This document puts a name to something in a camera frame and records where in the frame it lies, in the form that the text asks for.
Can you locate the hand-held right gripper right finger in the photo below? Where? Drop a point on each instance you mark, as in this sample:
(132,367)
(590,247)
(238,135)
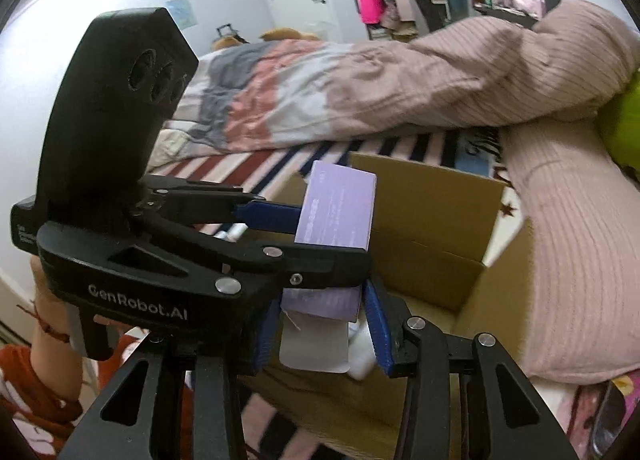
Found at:
(376,325)

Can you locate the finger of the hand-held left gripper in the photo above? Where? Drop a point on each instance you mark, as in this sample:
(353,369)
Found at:
(272,219)
(320,267)

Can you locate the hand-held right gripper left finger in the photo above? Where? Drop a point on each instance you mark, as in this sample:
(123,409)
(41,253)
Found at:
(263,340)

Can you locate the purple box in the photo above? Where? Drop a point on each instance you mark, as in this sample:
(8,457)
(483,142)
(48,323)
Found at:
(336,205)
(322,302)

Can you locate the cardboard box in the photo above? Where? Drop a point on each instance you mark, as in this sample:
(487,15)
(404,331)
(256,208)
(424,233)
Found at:
(450,240)

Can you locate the white bottle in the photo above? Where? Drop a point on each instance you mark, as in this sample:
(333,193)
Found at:
(362,355)

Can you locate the white packet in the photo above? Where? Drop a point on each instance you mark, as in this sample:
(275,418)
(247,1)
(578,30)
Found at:
(312,345)

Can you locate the patchwork duvet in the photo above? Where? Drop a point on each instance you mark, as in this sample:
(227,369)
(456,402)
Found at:
(280,90)

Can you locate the striped bed sheet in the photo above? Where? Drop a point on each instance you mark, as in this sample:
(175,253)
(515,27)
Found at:
(400,146)

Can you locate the brown plush toy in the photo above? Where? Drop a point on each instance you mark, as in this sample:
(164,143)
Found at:
(287,34)

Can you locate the pink ribbed blanket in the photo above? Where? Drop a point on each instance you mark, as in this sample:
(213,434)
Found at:
(565,220)

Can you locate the pink container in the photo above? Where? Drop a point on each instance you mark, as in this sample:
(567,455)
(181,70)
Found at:
(369,5)

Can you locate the black phone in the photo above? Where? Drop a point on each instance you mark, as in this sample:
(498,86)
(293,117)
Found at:
(607,417)

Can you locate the green plush cushion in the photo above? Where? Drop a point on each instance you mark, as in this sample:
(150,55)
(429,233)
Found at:
(620,120)

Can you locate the wall poster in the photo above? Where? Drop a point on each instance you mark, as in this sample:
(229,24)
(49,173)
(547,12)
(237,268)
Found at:
(180,12)

